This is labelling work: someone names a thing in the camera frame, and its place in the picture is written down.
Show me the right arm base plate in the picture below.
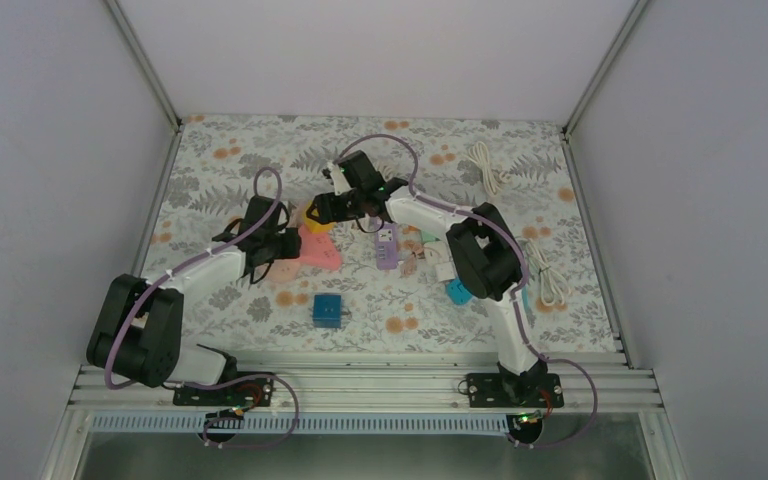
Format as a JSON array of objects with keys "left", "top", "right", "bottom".
[{"left": 458, "top": 373, "right": 565, "bottom": 409}]

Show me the purple power strip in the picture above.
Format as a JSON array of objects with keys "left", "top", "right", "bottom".
[{"left": 374, "top": 223, "right": 399, "bottom": 271}]

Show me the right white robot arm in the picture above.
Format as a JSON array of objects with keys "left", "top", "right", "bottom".
[{"left": 308, "top": 151, "right": 548, "bottom": 407}]

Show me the white square plug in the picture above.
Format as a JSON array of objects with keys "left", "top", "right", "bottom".
[{"left": 434, "top": 262, "right": 457, "bottom": 282}]

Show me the white coiled cable right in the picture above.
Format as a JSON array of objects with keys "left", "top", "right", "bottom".
[{"left": 523, "top": 237, "right": 572, "bottom": 308}]

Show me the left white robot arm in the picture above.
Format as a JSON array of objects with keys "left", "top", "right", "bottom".
[{"left": 86, "top": 195, "right": 301, "bottom": 405}]

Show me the yellow cube socket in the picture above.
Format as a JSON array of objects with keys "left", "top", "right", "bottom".
[{"left": 302, "top": 201, "right": 335, "bottom": 234}]

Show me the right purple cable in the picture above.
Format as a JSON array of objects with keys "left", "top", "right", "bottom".
[{"left": 336, "top": 133, "right": 600, "bottom": 450}]

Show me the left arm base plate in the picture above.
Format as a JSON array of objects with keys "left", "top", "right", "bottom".
[{"left": 172, "top": 377, "right": 274, "bottom": 408}]

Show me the white coiled cable far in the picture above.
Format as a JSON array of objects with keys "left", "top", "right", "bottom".
[{"left": 467, "top": 140, "right": 511, "bottom": 197}]

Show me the cyan cube socket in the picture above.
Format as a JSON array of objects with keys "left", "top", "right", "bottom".
[{"left": 445, "top": 278, "right": 473, "bottom": 306}]

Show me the white coiled cable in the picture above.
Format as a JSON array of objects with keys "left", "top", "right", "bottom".
[
  {"left": 467, "top": 140, "right": 511, "bottom": 197},
  {"left": 523, "top": 237, "right": 572, "bottom": 308}
]

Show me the aluminium rail frame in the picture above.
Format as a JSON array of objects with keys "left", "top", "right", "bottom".
[{"left": 69, "top": 351, "right": 664, "bottom": 415}]

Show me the dark blue cube socket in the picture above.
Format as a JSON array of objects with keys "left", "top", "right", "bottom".
[{"left": 312, "top": 293, "right": 342, "bottom": 329}]

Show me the pink triangular power strip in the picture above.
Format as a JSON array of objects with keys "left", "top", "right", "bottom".
[{"left": 298, "top": 226, "right": 342, "bottom": 271}]

